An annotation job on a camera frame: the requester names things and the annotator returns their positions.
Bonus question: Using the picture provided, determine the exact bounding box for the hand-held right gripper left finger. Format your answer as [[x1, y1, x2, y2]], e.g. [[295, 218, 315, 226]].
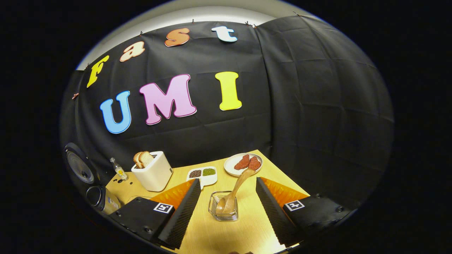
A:
[[108, 178, 202, 249]]

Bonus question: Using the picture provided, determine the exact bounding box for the small glass bottle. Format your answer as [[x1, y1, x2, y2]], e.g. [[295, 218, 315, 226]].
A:
[[109, 157, 128, 181]]

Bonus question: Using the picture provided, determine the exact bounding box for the wooden spoon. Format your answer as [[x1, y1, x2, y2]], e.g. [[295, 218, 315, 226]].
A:
[[215, 168, 255, 214]]

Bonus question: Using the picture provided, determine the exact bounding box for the round white plate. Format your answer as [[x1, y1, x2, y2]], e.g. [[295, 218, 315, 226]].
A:
[[224, 153, 263, 177]]

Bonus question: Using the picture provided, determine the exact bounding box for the black backdrop cloth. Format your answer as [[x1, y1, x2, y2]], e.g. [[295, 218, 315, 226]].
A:
[[60, 14, 394, 212]]

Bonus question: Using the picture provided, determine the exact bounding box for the dark grey rice cooker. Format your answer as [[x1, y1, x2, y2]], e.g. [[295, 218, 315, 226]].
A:
[[64, 143, 122, 216]]

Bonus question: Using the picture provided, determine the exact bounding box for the white divided bean dish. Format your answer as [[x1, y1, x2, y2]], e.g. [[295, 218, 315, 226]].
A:
[[186, 166, 218, 190]]

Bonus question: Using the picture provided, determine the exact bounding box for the white toaster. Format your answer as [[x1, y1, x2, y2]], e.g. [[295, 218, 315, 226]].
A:
[[131, 151, 173, 192]]

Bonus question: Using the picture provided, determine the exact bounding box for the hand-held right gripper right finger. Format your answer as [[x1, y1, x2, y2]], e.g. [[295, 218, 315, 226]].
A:
[[256, 176, 353, 247]]

